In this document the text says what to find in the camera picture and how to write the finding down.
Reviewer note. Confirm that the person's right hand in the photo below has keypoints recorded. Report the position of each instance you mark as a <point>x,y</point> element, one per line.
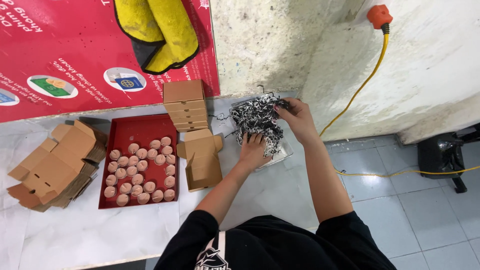
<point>298,118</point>

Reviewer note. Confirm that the person's left hand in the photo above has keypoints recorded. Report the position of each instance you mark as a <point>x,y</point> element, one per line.
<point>253,155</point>

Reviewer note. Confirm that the person's right fingers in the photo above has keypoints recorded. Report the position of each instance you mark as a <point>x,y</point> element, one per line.
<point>283,108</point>

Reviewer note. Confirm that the person's left fingers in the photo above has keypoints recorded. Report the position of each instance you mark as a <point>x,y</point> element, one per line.
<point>255,138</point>

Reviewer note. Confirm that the black and white shredded paper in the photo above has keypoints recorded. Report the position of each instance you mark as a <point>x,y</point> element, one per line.
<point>257,116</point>

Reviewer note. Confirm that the open brown cardboard box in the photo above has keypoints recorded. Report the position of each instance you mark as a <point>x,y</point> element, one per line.
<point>202,165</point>

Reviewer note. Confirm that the closed brown cardboard box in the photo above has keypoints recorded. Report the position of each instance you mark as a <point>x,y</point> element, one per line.
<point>183,92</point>
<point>191,125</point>
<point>193,129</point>
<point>187,113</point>
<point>189,120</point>

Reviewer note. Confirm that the person's black shirt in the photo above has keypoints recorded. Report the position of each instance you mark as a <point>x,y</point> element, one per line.
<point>277,247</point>

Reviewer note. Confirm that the group of pink tealight candles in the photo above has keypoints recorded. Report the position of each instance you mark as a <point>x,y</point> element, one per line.
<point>140,170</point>

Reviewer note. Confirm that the orange plug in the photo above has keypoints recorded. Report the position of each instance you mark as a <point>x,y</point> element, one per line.
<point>378,15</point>

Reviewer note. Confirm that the red tray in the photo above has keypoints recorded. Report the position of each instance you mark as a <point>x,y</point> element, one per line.
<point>122,129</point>

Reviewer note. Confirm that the yellow microfiber cloth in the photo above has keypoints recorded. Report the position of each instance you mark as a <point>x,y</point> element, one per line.
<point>165,33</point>

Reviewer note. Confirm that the black plastic bag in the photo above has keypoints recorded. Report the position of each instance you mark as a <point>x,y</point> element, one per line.
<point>440,155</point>

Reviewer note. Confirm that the pile of flat cardboard blanks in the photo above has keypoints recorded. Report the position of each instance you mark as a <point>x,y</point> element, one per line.
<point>56,165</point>

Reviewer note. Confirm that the red printed poster board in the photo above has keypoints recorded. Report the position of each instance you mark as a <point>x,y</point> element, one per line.
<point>67,45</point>

